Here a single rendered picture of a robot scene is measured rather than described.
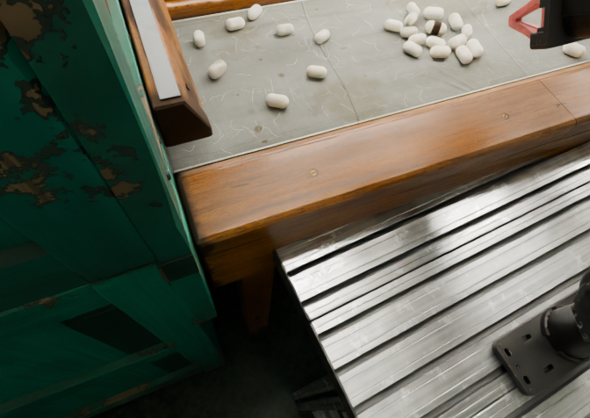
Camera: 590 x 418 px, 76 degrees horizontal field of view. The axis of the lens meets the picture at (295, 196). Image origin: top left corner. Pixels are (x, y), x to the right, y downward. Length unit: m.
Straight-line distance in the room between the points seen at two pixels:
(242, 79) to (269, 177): 0.20
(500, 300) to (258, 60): 0.51
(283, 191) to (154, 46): 0.22
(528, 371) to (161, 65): 0.57
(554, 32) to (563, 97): 0.19
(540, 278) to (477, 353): 0.16
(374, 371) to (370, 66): 0.46
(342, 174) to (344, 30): 0.32
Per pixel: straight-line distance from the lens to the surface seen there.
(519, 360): 0.59
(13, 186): 0.24
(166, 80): 0.45
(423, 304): 0.56
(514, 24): 0.66
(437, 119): 0.60
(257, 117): 0.57
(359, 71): 0.66
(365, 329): 0.52
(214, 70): 0.61
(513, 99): 0.69
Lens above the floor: 1.17
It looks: 60 degrees down
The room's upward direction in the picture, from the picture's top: 10 degrees clockwise
